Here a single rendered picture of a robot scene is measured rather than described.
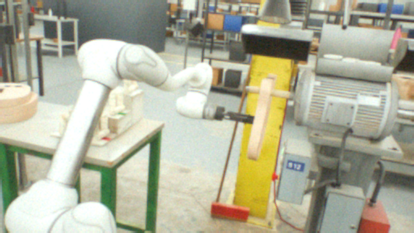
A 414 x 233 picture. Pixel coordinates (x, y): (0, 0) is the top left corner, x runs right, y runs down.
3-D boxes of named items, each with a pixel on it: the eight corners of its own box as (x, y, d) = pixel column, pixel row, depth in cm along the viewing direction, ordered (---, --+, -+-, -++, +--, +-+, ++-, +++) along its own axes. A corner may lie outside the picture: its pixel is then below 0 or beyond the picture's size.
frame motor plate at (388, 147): (389, 139, 158) (390, 132, 157) (401, 160, 136) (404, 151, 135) (308, 125, 166) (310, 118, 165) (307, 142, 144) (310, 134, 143)
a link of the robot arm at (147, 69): (173, 60, 131) (142, 55, 136) (154, 38, 114) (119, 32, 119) (163, 92, 129) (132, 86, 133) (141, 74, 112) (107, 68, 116)
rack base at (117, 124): (132, 125, 187) (132, 110, 185) (117, 136, 172) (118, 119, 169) (86, 118, 192) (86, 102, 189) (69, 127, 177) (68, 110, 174)
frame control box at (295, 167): (334, 200, 146) (348, 144, 138) (338, 229, 127) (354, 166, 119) (276, 187, 152) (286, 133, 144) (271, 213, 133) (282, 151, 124)
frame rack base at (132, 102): (142, 118, 201) (144, 90, 196) (132, 126, 187) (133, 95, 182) (99, 111, 206) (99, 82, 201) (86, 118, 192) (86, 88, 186)
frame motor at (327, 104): (380, 131, 159) (395, 76, 151) (393, 153, 134) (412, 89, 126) (290, 116, 168) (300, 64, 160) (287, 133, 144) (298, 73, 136)
